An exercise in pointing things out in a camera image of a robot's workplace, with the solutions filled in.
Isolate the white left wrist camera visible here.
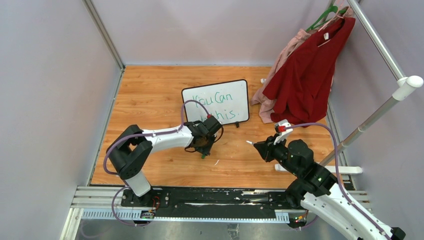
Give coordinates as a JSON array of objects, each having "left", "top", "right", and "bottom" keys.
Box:
[{"left": 202, "top": 114, "right": 222, "bottom": 135}]

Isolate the white whiteboard black frame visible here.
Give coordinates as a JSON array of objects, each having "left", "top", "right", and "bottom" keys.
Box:
[{"left": 181, "top": 79, "right": 250, "bottom": 125}]

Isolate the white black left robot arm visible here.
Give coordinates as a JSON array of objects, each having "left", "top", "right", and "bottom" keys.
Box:
[{"left": 102, "top": 118, "right": 224, "bottom": 207}]

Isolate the metal clothes rack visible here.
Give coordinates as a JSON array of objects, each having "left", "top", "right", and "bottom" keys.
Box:
[{"left": 274, "top": 0, "right": 424, "bottom": 176}]

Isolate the pink garment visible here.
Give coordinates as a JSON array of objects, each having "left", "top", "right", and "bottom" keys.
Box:
[{"left": 250, "top": 7, "right": 354, "bottom": 124}]

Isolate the red shirt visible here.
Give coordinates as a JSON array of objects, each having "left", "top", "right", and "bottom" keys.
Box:
[{"left": 262, "top": 17, "right": 356, "bottom": 125}]

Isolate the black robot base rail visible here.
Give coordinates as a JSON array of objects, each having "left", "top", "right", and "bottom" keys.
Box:
[{"left": 71, "top": 185, "right": 374, "bottom": 229}]

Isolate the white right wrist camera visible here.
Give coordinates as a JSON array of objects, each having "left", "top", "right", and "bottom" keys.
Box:
[{"left": 273, "top": 119, "right": 293, "bottom": 145}]

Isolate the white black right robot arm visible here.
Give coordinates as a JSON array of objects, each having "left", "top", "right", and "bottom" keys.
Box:
[{"left": 253, "top": 135, "right": 406, "bottom": 240}]

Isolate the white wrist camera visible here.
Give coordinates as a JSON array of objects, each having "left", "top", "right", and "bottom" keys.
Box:
[
  {"left": 202, "top": 114, "right": 222, "bottom": 135},
  {"left": 273, "top": 119, "right": 293, "bottom": 145}
]

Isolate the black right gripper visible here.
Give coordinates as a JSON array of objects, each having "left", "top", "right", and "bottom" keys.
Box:
[{"left": 254, "top": 132, "right": 301, "bottom": 176}]

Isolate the green clothes hanger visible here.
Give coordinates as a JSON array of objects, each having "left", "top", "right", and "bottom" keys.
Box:
[{"left": 305, "top": 5, "right": 348, "bottom": 32}]

